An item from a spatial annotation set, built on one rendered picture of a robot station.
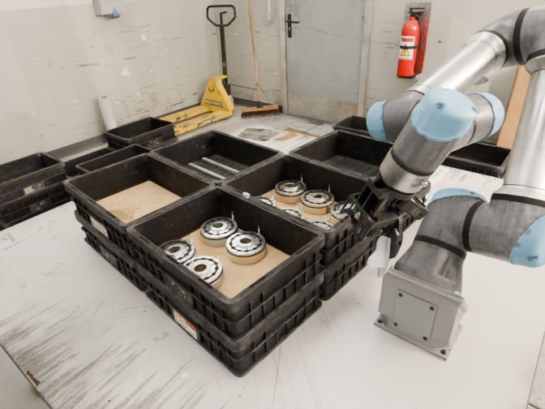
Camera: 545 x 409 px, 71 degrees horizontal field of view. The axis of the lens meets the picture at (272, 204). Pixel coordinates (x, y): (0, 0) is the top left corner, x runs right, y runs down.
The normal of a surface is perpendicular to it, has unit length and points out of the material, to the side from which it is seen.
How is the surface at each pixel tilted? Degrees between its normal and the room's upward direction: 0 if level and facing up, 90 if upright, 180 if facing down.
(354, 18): 90
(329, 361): 0
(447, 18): 90
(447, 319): 90
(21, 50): 90
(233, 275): 0
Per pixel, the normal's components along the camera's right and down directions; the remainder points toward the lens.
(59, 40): 0.78, 0.29
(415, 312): -0.63, 0.42
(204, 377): -0.04, -0.86
